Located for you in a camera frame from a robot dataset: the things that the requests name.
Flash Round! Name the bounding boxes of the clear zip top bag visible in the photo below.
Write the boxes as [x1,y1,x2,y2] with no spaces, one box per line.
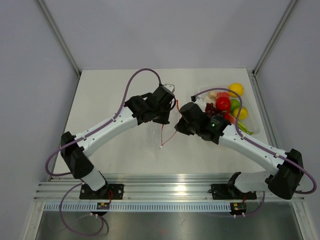
[147,99,183,151]

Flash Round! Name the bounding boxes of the white garlic bulb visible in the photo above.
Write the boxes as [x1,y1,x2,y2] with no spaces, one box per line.
[208,90,218,99]

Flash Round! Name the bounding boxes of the red tomato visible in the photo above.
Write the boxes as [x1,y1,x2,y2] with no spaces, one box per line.
[215,96,231,111]

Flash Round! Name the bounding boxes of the yellow orange top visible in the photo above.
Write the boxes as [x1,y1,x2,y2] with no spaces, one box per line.
[228,83,244,96]

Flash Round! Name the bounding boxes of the yellow orange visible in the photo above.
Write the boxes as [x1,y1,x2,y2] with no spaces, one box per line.
[232,107,248,120]
[228,83,244,96]

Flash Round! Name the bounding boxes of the watermelon slice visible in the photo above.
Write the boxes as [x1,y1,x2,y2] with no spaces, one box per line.
[224,113,236,125]

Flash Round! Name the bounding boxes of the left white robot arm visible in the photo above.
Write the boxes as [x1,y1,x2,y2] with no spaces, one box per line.
[60,84,176,199]

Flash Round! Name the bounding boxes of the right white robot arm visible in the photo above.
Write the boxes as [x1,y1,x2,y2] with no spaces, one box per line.
[175,102,303,200]

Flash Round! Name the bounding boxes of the purple grape bunch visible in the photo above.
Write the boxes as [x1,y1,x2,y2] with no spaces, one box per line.
[204,103,225,118]

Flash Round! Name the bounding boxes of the red yellow peach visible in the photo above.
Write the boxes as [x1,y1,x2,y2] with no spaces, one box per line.
[217,91,230,99]

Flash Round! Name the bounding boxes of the green lime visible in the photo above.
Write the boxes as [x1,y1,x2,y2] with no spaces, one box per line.
[230,99,240,112]

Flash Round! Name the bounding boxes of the green onion stalk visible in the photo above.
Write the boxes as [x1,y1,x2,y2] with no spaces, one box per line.
[237,121,254,135]

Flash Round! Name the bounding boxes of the white plastic basket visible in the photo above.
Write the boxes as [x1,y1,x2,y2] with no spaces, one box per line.
[197,89,260,135]

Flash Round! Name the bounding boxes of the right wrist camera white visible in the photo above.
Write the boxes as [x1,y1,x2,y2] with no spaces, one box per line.
[194,98,207,108]

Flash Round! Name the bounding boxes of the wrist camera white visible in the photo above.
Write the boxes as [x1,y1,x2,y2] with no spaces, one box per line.
[163,83,175,93]
[194,98,207,108]

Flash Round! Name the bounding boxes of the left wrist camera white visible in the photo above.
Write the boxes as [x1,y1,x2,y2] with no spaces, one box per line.
[163,83,175,93]

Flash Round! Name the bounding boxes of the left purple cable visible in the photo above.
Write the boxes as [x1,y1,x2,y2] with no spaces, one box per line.
[44,68,162,236]

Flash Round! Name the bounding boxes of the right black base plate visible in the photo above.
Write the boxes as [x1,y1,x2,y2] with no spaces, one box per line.
[208,183,257,200]

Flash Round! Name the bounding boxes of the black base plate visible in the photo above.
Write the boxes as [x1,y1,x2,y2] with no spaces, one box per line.
[208,183,257,200]
[79,183,125,200]

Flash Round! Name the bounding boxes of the aluminium mounting rail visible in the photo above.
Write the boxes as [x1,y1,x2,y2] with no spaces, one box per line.
[33,173,305,202]

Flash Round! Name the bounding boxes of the white slotted cable duct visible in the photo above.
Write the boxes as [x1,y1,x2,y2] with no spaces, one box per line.
[44,201,231,213]

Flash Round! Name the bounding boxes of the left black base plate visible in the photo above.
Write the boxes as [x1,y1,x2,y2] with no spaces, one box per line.
[79,183,125,200]

